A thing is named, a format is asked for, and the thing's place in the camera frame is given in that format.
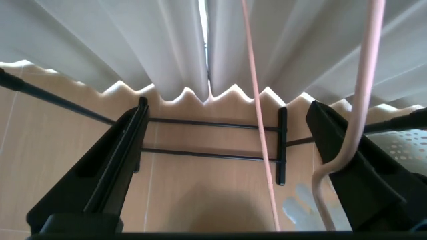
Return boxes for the white laundry basket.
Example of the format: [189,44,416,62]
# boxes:
[365,128,427,177]

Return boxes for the pink clothes hanger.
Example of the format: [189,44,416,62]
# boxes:
[240,0,386,232]

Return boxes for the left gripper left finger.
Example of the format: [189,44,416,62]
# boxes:
[26,96,150,233]

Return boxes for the beige curtain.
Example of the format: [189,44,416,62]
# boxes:
[0,0,427,111]

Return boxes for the black clothes rack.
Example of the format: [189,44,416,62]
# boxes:
[0,68,427,187]

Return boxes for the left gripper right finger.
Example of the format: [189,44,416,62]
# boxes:
[305,99,427,231]

